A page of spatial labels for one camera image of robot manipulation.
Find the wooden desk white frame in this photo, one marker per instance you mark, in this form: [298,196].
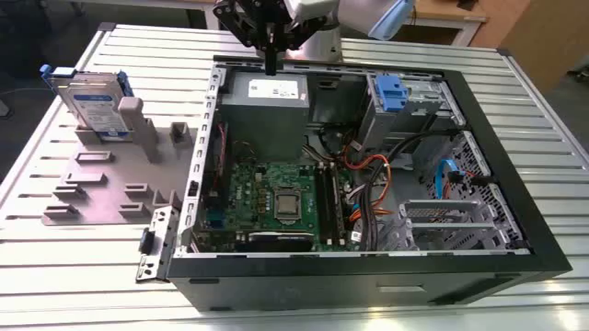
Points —
[450,14]

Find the grey power supply unit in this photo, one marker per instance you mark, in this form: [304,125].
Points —
[262,131]

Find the black graphics card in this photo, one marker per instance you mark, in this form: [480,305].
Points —
[275,241]

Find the CPU socket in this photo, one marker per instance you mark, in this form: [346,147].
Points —
[289,218]

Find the brown wooden cabinet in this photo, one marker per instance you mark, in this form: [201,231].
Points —
[543,34]

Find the hard disk blue carrier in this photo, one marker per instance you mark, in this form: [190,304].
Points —
[94,107]

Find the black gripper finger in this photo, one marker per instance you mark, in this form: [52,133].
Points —
[234,20]
[300,36]

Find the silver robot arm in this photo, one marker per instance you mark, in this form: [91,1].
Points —
[322,48]

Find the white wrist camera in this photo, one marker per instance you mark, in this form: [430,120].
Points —
[313,12]

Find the black table corner cap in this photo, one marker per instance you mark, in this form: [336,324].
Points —
[107,26]
[504,51]

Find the grey parts rack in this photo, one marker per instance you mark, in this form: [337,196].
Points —
[115,172]

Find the blue drive bay latch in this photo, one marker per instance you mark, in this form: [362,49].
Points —
[392,93]

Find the metal drive cage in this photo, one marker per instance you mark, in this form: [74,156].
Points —
[382,127]

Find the black PC case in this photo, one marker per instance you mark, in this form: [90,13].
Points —
[322,286]

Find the green motherboard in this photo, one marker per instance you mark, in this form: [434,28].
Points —
[285,174]

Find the silver CPU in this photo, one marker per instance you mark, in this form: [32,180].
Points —
[288,203]

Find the black blue port plug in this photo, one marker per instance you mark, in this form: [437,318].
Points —
[147,241]

